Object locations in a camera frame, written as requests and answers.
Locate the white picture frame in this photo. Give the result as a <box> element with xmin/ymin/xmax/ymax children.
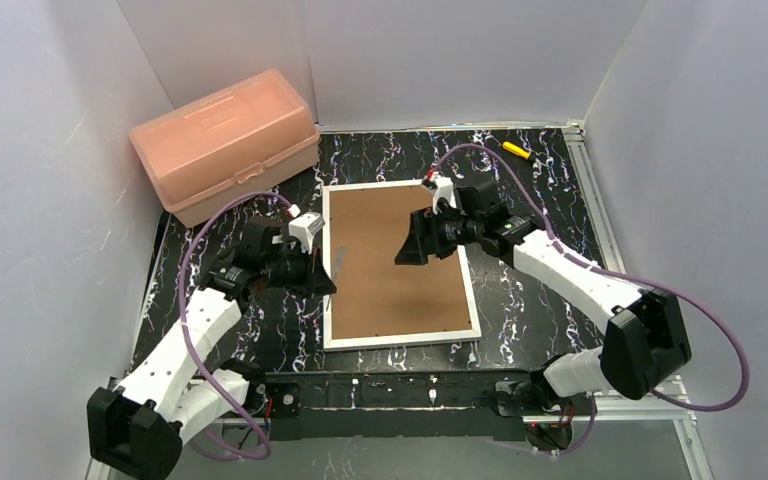
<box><xmin>322</xmin><ymin>180</ymin><xmax>482</xmax><ymax>351</ymax></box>

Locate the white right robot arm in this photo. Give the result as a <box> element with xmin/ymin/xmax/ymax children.
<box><xmin>394</xmin><ymin>174</ymin><xmax>692</xmax><ymax>408</ymax></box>

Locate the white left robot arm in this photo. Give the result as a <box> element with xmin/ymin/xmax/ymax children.
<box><xmin>87</xmin><ymin>212</ymin><xmax>336</xmax><ymax>479</ymax></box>

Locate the yellow screwdriver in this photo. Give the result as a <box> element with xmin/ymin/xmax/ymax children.
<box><xmin>502</xmin><ymin>141</ymin><xmax>533</xmax><ymax>160</ymax></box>

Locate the pink plastic storage box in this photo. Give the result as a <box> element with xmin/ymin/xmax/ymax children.
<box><xmin>129</xmin><ymin>69</ymin><xmax>320</xmax><ymax>228</ymax></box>

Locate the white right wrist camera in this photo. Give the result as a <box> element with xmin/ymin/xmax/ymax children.
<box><xmin>421</xmin><ymin>170</ymin><xmax>456</xmax><ymax>214</ymax></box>

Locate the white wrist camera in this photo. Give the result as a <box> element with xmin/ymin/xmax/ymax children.
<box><xmin>421</xmin><ymin>170</ymin><xmax>456</xmax><ymax>214</ymax></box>
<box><xmin>287</xmin><ymin>204</ymin><xmax>325</xmax><ymax>254</ymax></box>

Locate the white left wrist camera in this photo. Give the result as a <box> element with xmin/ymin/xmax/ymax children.
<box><xmin>287</xmin><ymin>204</ymin><xmax>325</xmax><ymax>254</ymax></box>

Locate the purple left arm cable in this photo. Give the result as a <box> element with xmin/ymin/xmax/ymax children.
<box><xmin>177</xmin><ymin>191</ymin><xmax>306</xmax><ymax>463</ymax></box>

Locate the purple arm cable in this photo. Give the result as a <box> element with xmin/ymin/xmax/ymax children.
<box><xmin>177</xmin><ymin>191</ymin><xmax>306</xmax><ymax>463</ymax></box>
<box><xmin>426</xmin><ymin>142</ymin><xmax>751</xmax><ymax>458</ymax></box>

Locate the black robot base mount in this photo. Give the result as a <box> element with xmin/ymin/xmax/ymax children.
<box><xmin>243</xmin><ymin>369</ymin><xmax>594</xmax><ymax>447</ymax></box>

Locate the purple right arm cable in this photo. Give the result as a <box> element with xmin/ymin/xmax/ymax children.
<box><xmin>426</xmin><ymin>142</ymin><xmax>751</xmax><ymax>458</ymax></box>

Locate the aluminium rail frame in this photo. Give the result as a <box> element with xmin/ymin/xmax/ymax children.
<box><xmin>85</xmin><ymin>119</ymin><xmax>717</xmax><ymax>480</ymax></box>

